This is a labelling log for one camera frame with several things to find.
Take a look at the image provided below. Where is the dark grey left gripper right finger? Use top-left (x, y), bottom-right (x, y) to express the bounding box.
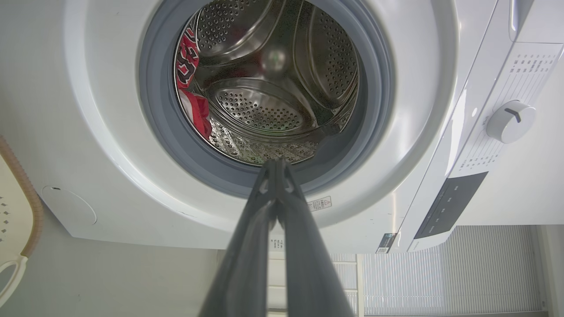
top-left (276, 159), bottom-right (356, 317)

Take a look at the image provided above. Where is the cream perforated laundry basket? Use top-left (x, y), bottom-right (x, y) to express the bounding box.
top-left (0, 134), bottom-right (45, 309)

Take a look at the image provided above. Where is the grey rubber door gasket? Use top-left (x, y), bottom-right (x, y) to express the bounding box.
top-left (138, 0), bottom-right (395, 199)

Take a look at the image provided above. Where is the white program dial knob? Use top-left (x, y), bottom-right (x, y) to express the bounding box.
top-left (486, 100), bottom-right (537, 144)

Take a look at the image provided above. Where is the dark energy label sticker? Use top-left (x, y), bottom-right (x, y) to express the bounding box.
top-left (375, 233), bottom-right (398, 254)

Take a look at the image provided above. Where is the perforated stainless steel drum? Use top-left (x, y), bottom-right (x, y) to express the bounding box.
top-left (173, 0), bottom-right (360, 166)

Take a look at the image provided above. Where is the white pleated window blind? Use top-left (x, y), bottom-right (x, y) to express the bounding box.
top-left (330, 225), bottom-right (545, 316)

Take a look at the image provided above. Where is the round white filter cover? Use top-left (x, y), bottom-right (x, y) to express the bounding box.
top-left (41, 185), bottom-right (97, 226)

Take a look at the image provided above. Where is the black washing machine display panel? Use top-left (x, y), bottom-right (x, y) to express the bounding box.
top-left (414, 172), bottom-right (489, 240)

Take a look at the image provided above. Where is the red patterned garment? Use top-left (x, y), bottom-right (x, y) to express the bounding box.
top-left (175, 22), bottom-right (213, 140)

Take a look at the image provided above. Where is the white front-load washing machine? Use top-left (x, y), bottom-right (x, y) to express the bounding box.
top-left (0, 0), bottom-right (564, 254)

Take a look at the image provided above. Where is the white detergent drawer front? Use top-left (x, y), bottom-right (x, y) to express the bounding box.
top-left (509, 0), bottom-right (564, 43)

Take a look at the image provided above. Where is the white warning sticker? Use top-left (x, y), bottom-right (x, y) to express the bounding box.
top-left (307, 196), bottom-right (332, 212)

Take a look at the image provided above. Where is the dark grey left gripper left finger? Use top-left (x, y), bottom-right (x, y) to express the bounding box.
top-left (198, 159), bottom-right (278, 317)

